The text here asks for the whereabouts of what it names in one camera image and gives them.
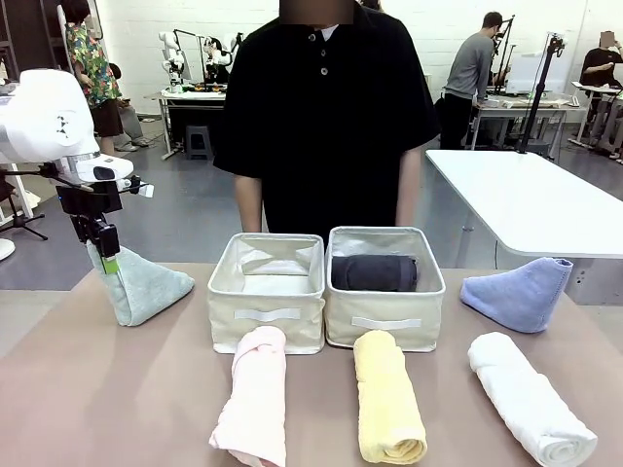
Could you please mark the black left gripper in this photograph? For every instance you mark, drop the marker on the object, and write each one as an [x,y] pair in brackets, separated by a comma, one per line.
[90,197]

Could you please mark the green cone-folded towel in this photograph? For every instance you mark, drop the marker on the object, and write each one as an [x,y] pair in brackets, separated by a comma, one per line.
[146,292]

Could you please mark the pink towel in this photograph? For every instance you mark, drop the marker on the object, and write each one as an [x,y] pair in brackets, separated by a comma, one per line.
[255,389]

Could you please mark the yellow towel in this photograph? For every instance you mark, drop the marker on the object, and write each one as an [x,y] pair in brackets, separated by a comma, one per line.
[384,394]

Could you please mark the blue cone-folded towel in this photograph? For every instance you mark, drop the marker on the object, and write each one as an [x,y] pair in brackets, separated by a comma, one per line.
[516,297]

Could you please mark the white towel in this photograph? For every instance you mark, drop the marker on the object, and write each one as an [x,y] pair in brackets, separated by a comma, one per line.
[525,399]

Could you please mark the person's left forearm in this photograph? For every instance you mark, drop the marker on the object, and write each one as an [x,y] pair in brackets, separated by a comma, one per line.
[409,190]

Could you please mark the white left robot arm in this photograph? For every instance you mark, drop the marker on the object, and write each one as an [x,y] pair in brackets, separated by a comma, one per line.
[44,117]

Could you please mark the person's right forearm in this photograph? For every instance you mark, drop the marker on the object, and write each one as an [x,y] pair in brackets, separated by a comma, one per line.
[249,202]

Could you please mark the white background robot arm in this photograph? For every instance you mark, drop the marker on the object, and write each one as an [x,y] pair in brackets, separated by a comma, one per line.
[171,58]
[216,56]

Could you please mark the black floor tripod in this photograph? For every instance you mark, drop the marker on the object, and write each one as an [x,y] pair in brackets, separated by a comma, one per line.
[19,214]

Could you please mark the seated person in grey trousers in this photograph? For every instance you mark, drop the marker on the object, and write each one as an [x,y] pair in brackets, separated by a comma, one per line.
[129,121]

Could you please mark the grey plastic stool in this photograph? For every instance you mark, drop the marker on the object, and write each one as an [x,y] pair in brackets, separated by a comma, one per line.
[198,141]

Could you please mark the person in floral shirt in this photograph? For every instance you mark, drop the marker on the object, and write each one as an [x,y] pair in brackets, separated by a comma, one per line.
[92,73]

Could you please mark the white background workbench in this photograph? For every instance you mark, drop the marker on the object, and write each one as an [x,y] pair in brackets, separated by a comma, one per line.
[192,96]

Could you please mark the beige fabric storage box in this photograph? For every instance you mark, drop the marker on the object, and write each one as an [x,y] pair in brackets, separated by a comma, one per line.
[384,323]
[265,321]

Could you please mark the person in black polo shirt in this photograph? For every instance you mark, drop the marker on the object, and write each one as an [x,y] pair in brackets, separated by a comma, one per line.
[321,121]

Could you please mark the dark grey rolled towel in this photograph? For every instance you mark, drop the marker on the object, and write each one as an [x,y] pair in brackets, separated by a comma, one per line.
[375,273]

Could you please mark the man in grey sweater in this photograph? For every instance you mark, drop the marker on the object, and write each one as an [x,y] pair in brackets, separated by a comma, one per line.
[469,73]

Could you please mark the large white table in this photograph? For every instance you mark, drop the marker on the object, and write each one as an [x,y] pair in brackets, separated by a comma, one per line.
[525,199]

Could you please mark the grey background work table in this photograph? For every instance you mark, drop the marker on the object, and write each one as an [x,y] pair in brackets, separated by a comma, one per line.
[530,109]

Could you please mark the person in black t-shirt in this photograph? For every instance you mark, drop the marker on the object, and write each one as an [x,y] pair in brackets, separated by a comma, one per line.
[601,65]

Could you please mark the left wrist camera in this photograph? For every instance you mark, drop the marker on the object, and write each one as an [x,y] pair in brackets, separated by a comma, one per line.
[138,189]

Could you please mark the black camera stand pole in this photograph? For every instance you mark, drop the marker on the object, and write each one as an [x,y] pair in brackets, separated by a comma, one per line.
[538,97]

